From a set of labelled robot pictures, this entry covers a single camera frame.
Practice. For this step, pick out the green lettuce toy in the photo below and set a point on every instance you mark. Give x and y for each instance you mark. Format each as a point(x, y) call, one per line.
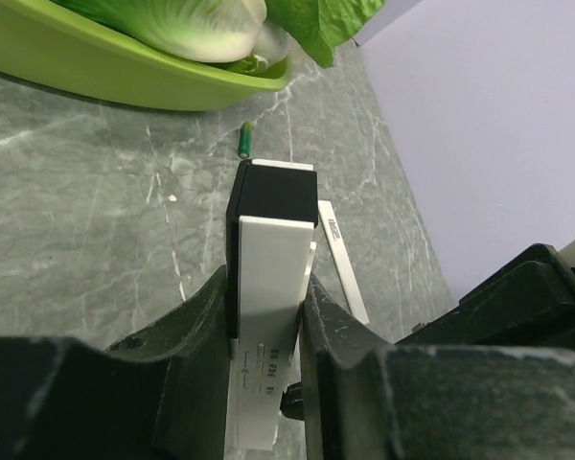
point(320, 26)

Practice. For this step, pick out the green plastic bowl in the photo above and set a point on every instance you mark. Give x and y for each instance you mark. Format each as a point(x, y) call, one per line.
point(43, 43)

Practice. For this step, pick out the white remote battery cover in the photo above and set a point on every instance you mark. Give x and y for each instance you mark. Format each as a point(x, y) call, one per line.
point(342, 262)

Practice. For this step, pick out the white green cabbage toy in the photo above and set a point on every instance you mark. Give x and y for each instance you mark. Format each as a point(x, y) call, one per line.
point(208, 31)

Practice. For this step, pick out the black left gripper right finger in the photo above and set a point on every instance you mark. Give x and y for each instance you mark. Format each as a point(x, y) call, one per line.
point(365, 398)

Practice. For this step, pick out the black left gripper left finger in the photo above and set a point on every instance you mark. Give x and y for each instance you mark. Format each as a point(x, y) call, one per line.
point(159, 393)

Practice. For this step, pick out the slim white remote control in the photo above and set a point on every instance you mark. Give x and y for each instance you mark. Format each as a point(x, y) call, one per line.
point(269, 224)

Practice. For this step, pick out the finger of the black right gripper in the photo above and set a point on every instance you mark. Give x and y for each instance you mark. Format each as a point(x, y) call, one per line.
point(530, 301)

